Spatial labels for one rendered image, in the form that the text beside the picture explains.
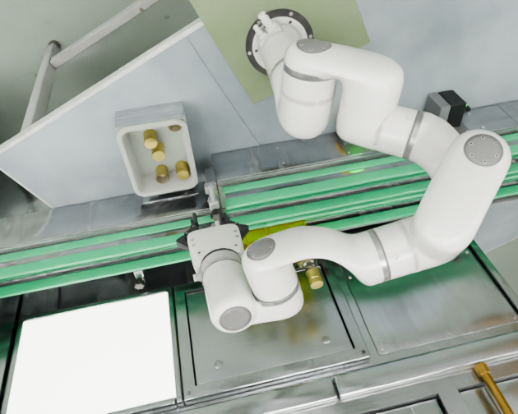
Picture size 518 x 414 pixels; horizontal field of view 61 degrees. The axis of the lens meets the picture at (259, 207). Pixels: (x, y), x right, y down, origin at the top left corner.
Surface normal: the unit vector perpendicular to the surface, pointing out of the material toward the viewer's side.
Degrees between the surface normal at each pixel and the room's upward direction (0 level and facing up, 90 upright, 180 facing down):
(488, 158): 61
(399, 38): 0
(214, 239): 103
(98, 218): 90
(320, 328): 90
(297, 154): 90
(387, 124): 52
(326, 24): 4
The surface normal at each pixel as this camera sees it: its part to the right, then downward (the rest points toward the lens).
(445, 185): -0.35, -0.42
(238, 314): 0.25, 0.47
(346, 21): 0.15, 0.69
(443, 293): -0.07, -0.72
